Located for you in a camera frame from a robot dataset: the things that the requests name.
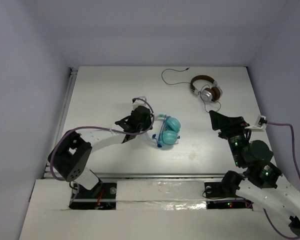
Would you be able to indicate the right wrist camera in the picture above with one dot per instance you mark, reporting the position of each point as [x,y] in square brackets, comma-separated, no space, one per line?
[260,124]

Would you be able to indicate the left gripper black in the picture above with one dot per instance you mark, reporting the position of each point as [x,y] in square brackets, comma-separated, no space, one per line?
[126,124]

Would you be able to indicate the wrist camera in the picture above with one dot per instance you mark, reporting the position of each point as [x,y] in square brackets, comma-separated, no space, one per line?
[260,124]
[139,101]

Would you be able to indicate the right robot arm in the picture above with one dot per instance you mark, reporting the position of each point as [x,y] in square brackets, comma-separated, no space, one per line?
[262,183]

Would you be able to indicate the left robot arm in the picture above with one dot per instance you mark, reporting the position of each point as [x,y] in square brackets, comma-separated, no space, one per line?
[69,157]

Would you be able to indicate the brown silver headphones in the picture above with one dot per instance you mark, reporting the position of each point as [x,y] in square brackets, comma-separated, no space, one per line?
[211,93]

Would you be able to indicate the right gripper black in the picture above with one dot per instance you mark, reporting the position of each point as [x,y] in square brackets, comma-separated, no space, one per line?
[229,124]

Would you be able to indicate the teal cat-ear headphones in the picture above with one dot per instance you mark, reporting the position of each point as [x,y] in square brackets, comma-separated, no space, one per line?
[168,134]

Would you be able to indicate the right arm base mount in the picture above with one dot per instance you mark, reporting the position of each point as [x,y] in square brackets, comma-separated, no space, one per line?
[219,198]

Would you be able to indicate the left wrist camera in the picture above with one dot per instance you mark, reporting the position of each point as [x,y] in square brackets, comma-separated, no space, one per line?
[139,101]

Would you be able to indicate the white foam board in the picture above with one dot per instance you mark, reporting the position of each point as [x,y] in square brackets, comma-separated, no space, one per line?
[49,218]

